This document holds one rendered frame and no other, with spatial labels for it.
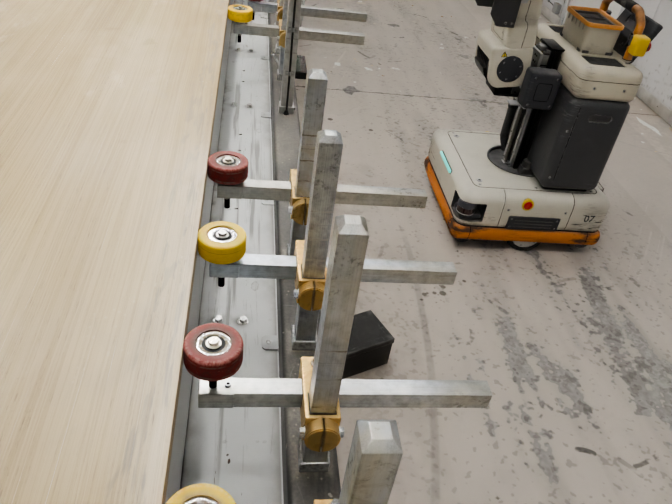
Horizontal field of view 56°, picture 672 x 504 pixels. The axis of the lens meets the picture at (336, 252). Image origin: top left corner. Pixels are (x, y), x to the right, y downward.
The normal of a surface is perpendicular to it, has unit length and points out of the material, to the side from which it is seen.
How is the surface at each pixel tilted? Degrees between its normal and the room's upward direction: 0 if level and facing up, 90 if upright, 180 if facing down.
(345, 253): 90
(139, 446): 0
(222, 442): 0
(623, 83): 90
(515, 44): 90
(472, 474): 0
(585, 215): 90
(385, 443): 45
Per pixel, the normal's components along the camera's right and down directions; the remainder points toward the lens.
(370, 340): 0.12, -0.80
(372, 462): 0.10, 0.61
